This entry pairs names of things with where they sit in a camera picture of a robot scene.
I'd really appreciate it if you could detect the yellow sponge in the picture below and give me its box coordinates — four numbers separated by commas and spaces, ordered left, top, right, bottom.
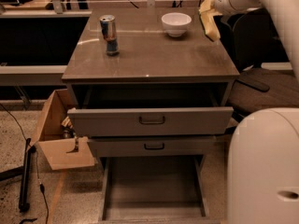
200, 9, 221, 42

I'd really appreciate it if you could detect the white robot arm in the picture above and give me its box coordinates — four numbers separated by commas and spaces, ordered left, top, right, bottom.
199, 0, 299, 224

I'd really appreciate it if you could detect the white ceramic bowl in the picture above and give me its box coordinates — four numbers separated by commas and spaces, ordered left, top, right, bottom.
162, 12, 192, 37

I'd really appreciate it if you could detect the black office chair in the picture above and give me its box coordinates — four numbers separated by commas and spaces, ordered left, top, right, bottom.
214, 7, 299, 135

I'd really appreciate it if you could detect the grey drawer cabinet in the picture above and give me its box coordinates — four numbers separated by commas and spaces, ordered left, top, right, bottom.
62, 7, 240, 161

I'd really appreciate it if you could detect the silver blue drink can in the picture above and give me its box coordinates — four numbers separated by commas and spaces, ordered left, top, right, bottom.
100, 15, 119, 56

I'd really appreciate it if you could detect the grey top drawer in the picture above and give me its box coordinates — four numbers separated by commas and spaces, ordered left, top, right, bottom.
67, 87, 234, 138

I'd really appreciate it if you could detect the grey drawer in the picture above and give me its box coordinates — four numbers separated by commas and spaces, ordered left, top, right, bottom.
67, 87, 234, 138
88, 136, 216, 158

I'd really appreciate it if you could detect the grey middle drawer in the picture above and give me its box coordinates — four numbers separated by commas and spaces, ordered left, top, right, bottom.
88, 136, 216, 158

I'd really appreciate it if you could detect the open cardboard box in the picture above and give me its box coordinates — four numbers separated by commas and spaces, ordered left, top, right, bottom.
31, 89, 95, 170

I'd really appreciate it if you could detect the black floor stand bar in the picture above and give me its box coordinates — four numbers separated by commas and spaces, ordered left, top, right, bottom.
19, 138, 36, 213

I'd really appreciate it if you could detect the black floor cable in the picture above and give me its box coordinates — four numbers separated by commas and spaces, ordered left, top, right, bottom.
0, 104, 50, 224

